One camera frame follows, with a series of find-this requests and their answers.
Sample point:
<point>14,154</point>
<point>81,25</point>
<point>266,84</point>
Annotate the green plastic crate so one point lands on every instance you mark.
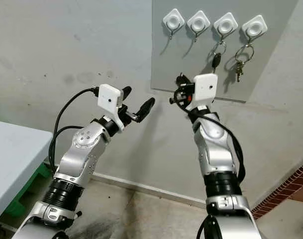
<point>29,191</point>

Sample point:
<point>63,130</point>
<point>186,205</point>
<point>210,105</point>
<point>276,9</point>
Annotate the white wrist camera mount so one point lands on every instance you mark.
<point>205,88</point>
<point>110,97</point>

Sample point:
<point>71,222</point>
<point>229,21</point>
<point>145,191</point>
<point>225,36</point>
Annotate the white adhesive wall hook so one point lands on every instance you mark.
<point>254,27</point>
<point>198,22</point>
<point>173,20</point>
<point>226,24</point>

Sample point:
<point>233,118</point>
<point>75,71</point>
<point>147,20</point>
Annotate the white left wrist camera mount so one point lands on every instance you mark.
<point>110,97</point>

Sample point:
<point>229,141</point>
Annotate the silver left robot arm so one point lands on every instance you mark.
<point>79,154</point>

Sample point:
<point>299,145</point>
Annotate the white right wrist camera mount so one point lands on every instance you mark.
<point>205,88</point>

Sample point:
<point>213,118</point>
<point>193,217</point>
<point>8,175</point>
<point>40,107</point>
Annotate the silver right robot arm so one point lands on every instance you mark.
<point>216,149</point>

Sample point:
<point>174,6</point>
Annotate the large white plastic table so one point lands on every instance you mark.
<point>17,159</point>

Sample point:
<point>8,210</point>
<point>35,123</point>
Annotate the red brick edging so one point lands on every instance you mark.
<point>288,191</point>

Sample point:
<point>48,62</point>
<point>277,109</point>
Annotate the grey wall board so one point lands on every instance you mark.
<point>270,64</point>

